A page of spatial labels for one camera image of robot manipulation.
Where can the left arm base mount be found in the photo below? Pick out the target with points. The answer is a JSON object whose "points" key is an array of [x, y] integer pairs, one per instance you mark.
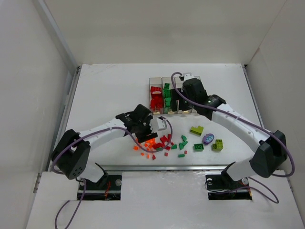
{"points": [[109, 191]]}

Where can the purple flower lego piece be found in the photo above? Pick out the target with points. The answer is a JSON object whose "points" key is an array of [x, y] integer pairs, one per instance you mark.
{"points": [[207, 139]]}

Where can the lime green lego brick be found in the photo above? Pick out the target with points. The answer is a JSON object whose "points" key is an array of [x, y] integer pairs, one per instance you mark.
{"points": [[217, 145]]}

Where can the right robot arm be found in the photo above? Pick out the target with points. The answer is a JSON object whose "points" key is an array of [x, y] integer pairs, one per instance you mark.
{"points": [[269, 149]]}

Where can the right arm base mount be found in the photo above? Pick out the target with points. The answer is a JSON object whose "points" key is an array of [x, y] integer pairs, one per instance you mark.
{"points": [[220, 189]]}

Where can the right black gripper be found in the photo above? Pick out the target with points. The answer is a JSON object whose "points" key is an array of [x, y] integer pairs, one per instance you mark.
{"points": [[182, 102]]}

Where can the orange round lego piece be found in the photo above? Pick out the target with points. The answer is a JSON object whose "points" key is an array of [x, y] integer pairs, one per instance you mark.
{"points": [[151, 141]]}

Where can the clear container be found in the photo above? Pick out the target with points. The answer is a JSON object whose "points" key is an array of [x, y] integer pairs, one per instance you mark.
{"points": [[168, 105], [192, 110], [183, 111], [158, 83]]}

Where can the red flower lego piece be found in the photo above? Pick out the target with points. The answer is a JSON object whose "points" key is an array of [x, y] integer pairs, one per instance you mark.
{"points": [[155, 91]]}

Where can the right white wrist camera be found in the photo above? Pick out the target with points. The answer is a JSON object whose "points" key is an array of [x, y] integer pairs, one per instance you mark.
{"points": [[186, 76]]}

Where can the tall green lego stack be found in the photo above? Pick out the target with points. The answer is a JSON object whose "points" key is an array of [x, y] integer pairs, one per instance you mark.
{"points": [[166, 86]]}

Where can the lime green stepped brick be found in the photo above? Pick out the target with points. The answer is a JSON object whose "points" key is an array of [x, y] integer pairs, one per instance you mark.
{"points": [[197, 130]]}

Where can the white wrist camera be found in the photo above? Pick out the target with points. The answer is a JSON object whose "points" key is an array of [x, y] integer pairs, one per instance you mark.
{"points": [[186, 76], [157, 124]]}

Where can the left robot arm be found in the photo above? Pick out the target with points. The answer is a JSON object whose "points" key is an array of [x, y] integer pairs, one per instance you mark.
{"points": [[70, 156]]}

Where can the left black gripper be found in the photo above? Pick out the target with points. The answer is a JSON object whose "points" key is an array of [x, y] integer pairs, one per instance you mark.
{"points": [[145, 134]]}

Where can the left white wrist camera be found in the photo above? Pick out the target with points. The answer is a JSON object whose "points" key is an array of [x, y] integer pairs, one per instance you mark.
{"points": [[157, 124]]}

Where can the green square lego brick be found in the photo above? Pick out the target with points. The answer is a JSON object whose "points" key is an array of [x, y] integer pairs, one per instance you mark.
{"points": [[198, 147]]}

